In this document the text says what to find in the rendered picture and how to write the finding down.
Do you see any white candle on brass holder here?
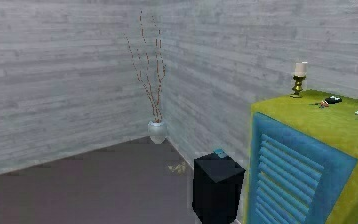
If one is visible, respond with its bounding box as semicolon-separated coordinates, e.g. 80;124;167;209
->
289;61;309;99

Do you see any green cabinet with blue door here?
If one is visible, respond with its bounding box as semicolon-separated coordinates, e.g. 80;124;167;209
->
242;89;358;224

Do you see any black key fob with keys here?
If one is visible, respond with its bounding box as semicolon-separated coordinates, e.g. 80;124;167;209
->
308;95;343;109

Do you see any black bin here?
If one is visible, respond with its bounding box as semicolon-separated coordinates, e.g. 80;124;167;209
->
191;148;247;224

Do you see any white vase with red twigs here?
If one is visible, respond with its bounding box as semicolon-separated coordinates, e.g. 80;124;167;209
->
124;10;169;145

